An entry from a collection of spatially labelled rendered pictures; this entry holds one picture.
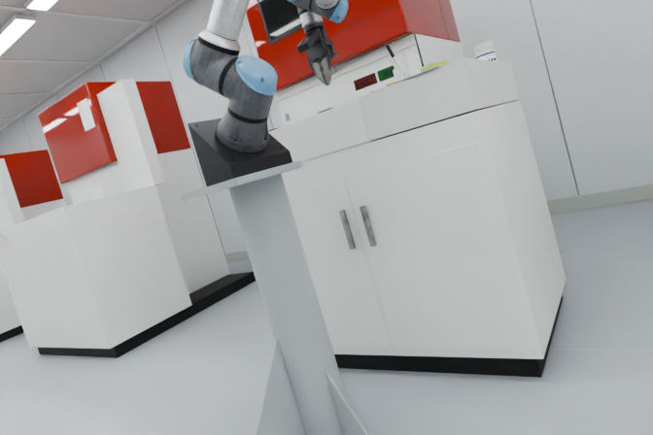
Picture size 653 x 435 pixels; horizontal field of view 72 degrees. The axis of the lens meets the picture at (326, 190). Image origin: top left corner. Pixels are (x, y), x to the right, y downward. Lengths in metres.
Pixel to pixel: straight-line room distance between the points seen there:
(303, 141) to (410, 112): 0.41
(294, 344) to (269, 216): 0.38
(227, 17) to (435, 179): 0.74
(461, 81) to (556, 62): 2.11
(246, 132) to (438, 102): 0.56
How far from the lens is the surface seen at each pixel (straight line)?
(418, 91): 1.38
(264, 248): 1.29
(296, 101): 2.38
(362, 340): 1.72
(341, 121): 1.50
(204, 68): 1.29
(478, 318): 1.49
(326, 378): 1.42
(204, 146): 1.31
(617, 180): 3.46
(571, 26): 3.42
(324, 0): 1.47
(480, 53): 1.87
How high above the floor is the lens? 0.80
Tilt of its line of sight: 4 degrees down
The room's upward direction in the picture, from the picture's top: 16 degrees counter-clockwise
